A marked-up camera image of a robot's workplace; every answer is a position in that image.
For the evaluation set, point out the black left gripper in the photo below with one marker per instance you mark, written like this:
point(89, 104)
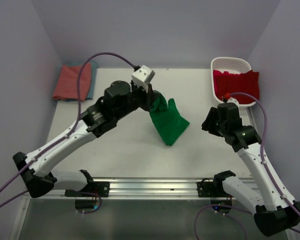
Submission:
point(149, 97)

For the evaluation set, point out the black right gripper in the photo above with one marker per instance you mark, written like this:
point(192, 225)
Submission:
point(208, 124)

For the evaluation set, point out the green t-shirt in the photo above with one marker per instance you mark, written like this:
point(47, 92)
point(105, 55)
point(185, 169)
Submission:
point(167, 120)

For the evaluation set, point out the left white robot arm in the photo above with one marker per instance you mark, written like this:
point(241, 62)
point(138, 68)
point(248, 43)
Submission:
point(37, 167)

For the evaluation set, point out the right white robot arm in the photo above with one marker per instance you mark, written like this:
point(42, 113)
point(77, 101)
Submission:
point(274, 208)

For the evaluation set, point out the red t-shirt in basket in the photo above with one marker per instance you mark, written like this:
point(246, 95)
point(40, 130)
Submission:
point(225, 82)

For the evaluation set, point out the folded light blue t-shirt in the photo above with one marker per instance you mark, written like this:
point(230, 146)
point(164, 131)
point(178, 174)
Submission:
point(93, 82)

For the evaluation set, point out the white perforated laundry basket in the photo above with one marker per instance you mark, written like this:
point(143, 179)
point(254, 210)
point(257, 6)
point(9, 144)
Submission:
point(230, 64)

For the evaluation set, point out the folded salmon pink t-shirt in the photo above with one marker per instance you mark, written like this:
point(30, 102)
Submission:
point(71, 82)

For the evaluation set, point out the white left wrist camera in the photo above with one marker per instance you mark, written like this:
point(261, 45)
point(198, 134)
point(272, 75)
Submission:
point(142, 77)

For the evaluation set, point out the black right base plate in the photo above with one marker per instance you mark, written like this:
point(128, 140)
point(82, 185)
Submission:
point(207, 188)

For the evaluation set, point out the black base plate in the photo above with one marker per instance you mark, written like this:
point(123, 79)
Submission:
point(207, 188)
point(100, 188)

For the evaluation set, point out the aluminium mounting rail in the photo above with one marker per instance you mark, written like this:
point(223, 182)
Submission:
point(180, 189)

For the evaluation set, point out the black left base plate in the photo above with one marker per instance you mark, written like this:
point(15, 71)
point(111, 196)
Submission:
point(100, 188)

